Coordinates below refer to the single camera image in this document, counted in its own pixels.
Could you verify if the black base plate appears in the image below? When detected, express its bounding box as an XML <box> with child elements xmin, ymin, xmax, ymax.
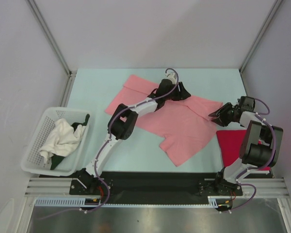
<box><xmin>39</xmin><ymin>170</ymin><xmax>269</xmax><ymax>208</ymax></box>

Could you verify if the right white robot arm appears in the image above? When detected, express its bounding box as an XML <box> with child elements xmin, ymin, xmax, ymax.
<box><xmin>209</xmin><ymin>96</ymin><xmax>283</xmax><ymax>195</ymax></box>

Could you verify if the white slotted cable duct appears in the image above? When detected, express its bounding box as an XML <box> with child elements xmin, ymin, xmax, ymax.
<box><xmin>35</xmin><ymin>197</ymin><xmax>231</xmax><ymax>208</ymax></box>

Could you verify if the folded red t shirt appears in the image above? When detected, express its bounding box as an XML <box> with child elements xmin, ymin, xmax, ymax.
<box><xmin>216</xmin><ymin>129</ymin><xmax>270</xmax><ymax>174</ymax></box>

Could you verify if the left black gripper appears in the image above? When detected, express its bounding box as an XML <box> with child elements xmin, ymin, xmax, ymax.
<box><xmin>164</xmin><ymin>82</ymin><xmax>191</xmax><ymax>101</ymax></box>

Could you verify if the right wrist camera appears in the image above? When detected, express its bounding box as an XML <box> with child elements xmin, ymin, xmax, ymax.
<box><xmin>238</xmin><ymin>96</ymin><xmax>255</xmax><ymax>112</ymax></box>

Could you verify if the pink t shirt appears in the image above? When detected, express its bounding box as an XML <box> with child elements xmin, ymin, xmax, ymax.
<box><xmin>105</xmin><ymin>75</ymin><xmax>223</xmax><ymax>166</ymax></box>

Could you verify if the white crumpled t shirt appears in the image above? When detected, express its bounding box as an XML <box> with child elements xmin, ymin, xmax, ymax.
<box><xmin>37</xmin><ymin>118</ymin><xmax>86</xmax><ymax>166</ymax></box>

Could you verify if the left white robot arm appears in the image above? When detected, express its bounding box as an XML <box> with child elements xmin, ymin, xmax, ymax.
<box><xmin>85</xmin><ymin>79</ymin><xmax>191</xmax><ymax>178</ymax></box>

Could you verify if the dark green t shirt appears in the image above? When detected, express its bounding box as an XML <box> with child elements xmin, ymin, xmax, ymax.
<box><xmin>48</xmin><ymin>113</ymin><xmax>91</xmax><ymax>170</ymax></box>

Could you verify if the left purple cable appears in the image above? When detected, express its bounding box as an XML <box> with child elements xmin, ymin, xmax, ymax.
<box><xmin>36</xmin><ymin>67</ymin><xmax>179</xmax><ymax>220</ymax></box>

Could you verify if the white plastic basket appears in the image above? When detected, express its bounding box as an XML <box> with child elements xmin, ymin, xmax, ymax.
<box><xmin>21</xmin><ymin>107</ymin><xmax>92</xmax><ymax>176</ymax></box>

